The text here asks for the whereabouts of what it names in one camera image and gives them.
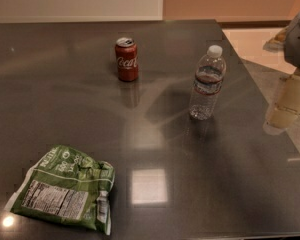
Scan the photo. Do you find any clear plastic water bottle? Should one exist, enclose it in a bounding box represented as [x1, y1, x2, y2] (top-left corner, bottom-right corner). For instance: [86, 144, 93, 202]
[189, 45, 226, 120]

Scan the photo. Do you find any red Coca-Cola can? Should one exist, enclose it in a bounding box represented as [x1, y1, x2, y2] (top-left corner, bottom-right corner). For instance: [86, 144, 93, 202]
[115, 37, 139, 82]

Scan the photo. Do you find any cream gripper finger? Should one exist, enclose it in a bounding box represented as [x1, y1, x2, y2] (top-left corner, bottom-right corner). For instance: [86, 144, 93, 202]
[263, 68, 300, 135]

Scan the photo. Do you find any green snack bag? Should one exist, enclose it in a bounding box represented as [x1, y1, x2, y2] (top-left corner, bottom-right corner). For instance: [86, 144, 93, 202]
[5, 145, 115, 234]

